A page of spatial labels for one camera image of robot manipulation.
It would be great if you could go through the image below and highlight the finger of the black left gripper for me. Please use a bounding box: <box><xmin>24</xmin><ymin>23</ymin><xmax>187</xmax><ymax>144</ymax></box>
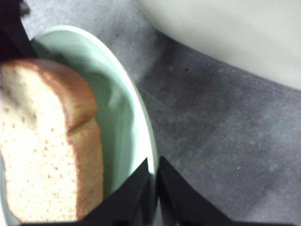
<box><xmin>0</xmin><ymin>0</ymin><xmax>39</xmax><ymax>64</ymax></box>

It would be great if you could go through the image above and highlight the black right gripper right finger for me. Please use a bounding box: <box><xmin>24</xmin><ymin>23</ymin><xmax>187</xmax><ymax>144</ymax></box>
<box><xmin>158</xmin><ymin>155</ymin><xmax>236</xmax><ymax>226</ymax></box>

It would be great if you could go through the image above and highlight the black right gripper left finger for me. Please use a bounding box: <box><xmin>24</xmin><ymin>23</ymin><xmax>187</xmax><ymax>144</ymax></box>
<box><xmin>79</xmin><ymin>157</ymin><xmax>151</xmax><ymax>226</ymax></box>

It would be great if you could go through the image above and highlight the brown-crusted bread slice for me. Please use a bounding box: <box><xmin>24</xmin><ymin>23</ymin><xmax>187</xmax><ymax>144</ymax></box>
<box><xmin>0</xmin><ymin>58</ymin><xmax>104</xmax><ymax>224</ymax></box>

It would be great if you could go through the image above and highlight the pale green round plate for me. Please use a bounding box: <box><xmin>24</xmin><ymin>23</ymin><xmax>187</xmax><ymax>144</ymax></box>
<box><xmin>0</xmin><ymin>25</ymin><xmax>158</xmax><ymax>226</ymax></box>

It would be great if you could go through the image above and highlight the cream toaster with chrome rim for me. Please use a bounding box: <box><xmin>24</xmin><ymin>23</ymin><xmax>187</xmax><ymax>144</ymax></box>
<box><xmin>137</xmin><ymin>0</ymin><xmax>301</xmax><ymax>90</ymax></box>

